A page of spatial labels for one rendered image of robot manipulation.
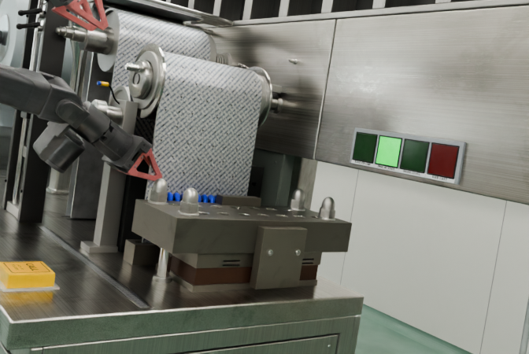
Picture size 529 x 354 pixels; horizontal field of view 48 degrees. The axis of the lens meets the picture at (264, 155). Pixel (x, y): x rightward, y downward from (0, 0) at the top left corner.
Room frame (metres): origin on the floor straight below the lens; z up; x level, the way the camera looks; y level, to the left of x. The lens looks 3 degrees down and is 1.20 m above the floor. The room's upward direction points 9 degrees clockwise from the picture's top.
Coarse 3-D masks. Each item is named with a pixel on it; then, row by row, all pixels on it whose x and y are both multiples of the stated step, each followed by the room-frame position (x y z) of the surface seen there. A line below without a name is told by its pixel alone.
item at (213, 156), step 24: (168, 120) 1.16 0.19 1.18; (192, 120) 1.19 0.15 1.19; (216, 120) 1.22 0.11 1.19; (168, 144) 1.16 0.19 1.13; (192, 144) 1.19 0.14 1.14; (216, 144) 1.23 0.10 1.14; (240, 144) 1.26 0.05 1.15; (168, 168) 1.16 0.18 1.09; (192, 168) 1.20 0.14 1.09; (216, 168) 1.23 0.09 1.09; (240, 168) 1.27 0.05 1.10; (216, 192) 1.24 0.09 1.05; (240, 192) 1.27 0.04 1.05
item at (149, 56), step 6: (144, 54) 1.20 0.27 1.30; (150, 54) 1.17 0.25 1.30; (144, 60) 1.19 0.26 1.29; (150, 60) 1.17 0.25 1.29; (156, 60) 1.15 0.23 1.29; (156, 66) 1.15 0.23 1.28; (156, 72) 1.15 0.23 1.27; (156, 78) 1.14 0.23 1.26; (156, 84) 1.14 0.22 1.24; (150, 90) 1.16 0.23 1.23; (156, 90) 1.14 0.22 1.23; (264, 90) 1.30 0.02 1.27; (150, 96) 1.15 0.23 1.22; (264, 96) 1.29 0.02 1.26; (138, 102) 1.20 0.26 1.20; (144, 102) 1.17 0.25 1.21; (150, 102) 1.16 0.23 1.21; (264, 102) 1.30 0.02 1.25; (138, 108) 1.20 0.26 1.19; (144, 108) 1.17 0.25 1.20; (156, 108) 1.18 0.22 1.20
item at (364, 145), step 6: (360, 138) 1.16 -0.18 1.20; (366, 138) 1.14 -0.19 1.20; (372, 138) 1.13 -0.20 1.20; (360, 144) 1.15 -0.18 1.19; (366, 144) 1.14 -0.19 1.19; (372, 144) 1.13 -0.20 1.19; (354, 150) 1.16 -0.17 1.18; (360, 150) 1.15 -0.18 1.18; (366, 150) 1.14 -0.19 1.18; (372, 150) 1.13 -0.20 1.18; (354, 156) 1.16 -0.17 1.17; (360, 156) 1.15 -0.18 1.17; (366, 156) 1.14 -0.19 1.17; (372, 156) 1.12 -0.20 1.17
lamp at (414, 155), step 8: (408, 144) 1.06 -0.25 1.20; (416, 144) 1.05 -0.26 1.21; (424, 144) 1.03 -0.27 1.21; (408, 152) 1.06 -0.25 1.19; (416, 152) 1.04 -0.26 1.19; (424, 152) 1.03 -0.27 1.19; (408, 160) 1.06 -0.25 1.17; (416, 160) 1.04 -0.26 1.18; (424, 160) 1.03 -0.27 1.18; (408, 168) 1.05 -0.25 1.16; (416, 168) 1.04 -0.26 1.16
